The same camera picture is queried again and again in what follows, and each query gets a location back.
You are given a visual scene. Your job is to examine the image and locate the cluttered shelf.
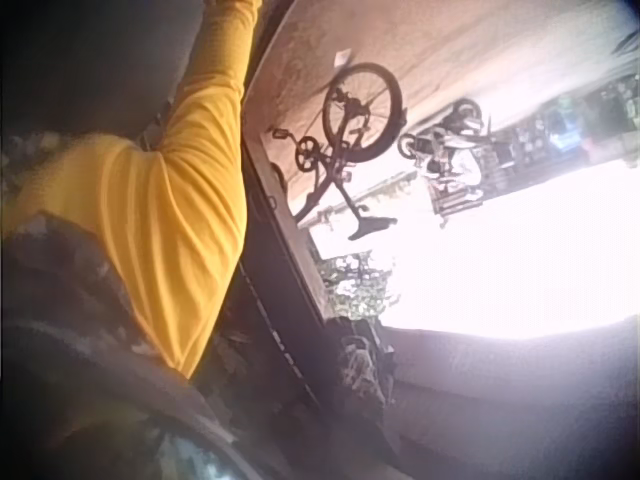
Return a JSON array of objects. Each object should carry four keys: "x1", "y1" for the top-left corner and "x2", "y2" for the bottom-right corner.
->
[{"x1": 487, "y1": 69, "x2": 640, "y2": 171}]

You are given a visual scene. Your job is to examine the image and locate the green plants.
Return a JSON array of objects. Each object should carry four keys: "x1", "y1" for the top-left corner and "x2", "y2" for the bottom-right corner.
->
[{"x1": 317, "y1": 252, "x2": 401, "y2": 321}]

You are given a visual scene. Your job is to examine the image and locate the patterned cloth bundle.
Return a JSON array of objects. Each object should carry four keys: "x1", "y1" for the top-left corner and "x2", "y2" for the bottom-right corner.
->
[{"x1": 337, "y1": 332, "x2": 396, "y2": 409}]

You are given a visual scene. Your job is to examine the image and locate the black bicycle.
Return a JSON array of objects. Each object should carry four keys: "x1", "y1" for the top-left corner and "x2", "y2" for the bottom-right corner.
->
[{"x1": 269, "y1": 62, "x2": 409, "y2": 242}]

